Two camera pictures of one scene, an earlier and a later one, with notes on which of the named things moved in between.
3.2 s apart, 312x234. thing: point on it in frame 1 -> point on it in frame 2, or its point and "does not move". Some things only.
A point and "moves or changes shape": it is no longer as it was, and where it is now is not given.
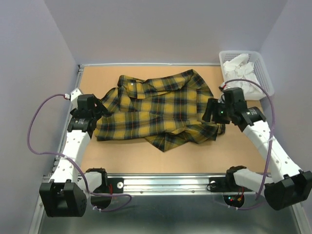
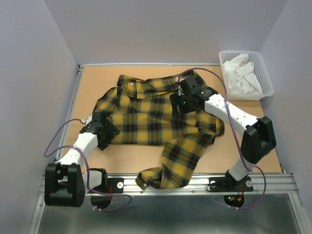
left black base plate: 111,185 does not move
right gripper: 212,105 -> 175,99
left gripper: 100,109 -> 112,131
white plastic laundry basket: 260,69 does not move
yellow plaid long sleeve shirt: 167,111 moves or changes shape
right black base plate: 225,184 does not move
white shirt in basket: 239,67 does not move
